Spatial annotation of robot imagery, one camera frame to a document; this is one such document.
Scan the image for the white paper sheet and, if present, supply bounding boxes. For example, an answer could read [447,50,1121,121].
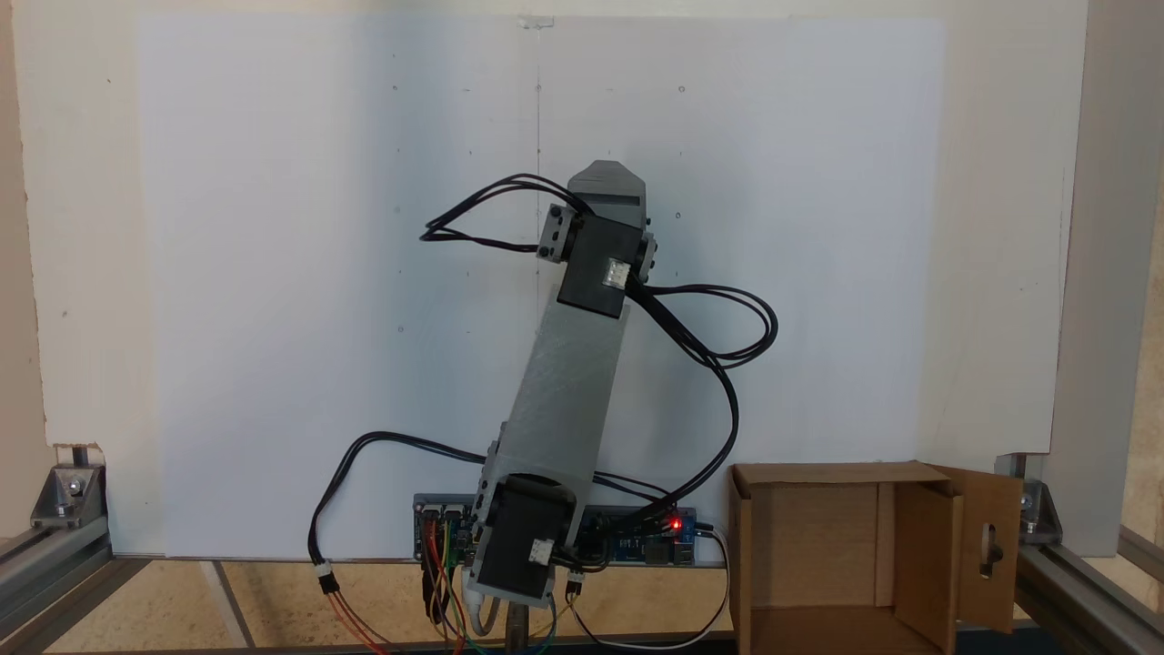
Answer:
[535,14,948,561]
[136,13,541,559]

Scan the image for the multicoloured jumper wires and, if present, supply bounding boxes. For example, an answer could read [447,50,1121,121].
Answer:
[418,519,561,655]

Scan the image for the open cardboard box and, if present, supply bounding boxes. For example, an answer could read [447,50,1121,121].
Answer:
[727,459,1025,655]

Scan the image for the aluminium corner bracket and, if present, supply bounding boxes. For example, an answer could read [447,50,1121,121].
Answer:
[30,460,107,530]
[1017,479,1064,547]

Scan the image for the black power cable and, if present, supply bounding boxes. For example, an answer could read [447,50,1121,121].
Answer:
[307,430,501,598]

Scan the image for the circuit board with white connector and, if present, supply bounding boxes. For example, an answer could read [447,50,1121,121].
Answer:
[413,493,480,562]

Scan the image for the red and orange wire pair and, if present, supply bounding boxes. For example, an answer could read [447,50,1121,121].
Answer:
[321,587,394,655]

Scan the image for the thin white cable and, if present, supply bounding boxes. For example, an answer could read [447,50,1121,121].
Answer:
[566,526,734,652]

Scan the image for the blue circuit board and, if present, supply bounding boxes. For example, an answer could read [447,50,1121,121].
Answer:
[580,506,701,569]

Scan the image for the black servo cable loop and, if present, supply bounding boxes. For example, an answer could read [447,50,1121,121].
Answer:
[419,172,594,255]
[591,282,780,530]

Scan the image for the aluminium frame rail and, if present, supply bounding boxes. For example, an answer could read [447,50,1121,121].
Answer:
[1012,522,1164,655]
[0,522,152,655]

